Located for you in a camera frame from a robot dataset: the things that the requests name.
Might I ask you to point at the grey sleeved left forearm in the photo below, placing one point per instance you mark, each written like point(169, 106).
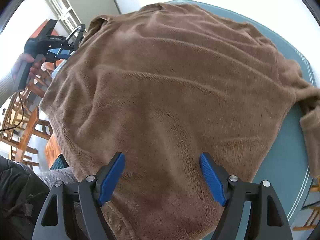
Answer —
point(7, 88)

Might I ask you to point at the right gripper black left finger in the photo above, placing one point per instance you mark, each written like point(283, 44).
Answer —
point(93, 192)

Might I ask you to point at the black jacket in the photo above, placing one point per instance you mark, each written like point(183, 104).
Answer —
point(22, 196)

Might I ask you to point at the brown fleece garment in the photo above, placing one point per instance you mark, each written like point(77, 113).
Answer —
point(170, 99)

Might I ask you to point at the white window frame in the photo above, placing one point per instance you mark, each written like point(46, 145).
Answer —
point(67, 18)

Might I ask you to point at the wooden chair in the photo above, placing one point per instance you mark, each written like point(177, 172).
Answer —
point(28, 136)
point(314, 207)

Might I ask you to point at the person's left hand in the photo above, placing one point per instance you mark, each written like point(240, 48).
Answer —
point(34, 70)

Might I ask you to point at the grey trouser leg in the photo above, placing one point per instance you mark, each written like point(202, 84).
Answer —
point(60, 177)

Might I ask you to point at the teal table mat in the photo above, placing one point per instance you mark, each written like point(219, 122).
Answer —
point(282, 142)

